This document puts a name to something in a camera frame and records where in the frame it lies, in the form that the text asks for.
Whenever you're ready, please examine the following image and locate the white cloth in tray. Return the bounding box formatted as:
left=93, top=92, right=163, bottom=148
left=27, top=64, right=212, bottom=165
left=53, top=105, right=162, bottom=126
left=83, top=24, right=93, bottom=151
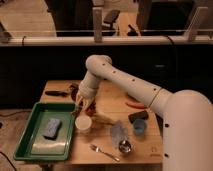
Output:
left=31, top=140, right=66, bottom=155

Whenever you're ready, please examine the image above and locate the green plastic tray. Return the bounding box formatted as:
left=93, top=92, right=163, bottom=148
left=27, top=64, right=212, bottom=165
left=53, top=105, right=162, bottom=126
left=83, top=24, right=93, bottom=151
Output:
left=14, top=102, right=75, bottom=161

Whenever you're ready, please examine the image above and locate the black handled tool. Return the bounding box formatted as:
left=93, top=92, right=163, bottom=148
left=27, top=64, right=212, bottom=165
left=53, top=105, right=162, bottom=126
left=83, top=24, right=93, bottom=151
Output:
left=45, top=91, right=68, bottom=97

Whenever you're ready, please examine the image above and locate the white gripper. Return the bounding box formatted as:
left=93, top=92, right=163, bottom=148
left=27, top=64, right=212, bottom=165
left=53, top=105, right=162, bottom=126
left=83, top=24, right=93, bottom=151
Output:
left=76, top=73, right=101, bottom=111

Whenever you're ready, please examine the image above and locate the silver fork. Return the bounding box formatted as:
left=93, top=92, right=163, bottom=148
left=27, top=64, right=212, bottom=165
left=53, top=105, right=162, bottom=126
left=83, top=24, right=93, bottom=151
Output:
left=90, top=144, right=120, bottom=162

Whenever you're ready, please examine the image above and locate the blue sponge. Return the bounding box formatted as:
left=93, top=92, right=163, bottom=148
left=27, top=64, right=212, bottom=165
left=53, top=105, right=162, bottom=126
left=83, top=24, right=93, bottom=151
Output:
left=42, top=118, right=62, bottom=140

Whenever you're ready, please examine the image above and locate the white paper cup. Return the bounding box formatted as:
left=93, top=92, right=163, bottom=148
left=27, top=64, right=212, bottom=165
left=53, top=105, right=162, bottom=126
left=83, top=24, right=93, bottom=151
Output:
left=75, top=115, right=92, bottom=133

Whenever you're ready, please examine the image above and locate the white rail bar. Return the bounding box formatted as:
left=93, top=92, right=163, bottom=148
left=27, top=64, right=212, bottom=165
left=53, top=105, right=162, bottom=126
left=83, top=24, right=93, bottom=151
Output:
left=0, top=35, right=213, bottom=46

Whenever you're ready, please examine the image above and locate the blue plastic cup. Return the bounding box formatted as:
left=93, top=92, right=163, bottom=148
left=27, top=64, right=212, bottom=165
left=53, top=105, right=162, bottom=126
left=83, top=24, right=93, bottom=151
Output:
left=133, top=119, right=146, bottom=136

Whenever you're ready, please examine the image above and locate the black rectangular block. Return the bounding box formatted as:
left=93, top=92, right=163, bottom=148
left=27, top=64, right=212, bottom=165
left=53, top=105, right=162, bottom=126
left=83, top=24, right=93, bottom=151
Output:
left=128, top=111, right=149, bottom=123

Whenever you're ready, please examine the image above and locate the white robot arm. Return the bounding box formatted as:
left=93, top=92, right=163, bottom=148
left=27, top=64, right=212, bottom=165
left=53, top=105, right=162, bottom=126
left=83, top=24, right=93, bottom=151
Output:
left=76, top=55, right=213, bottom=171

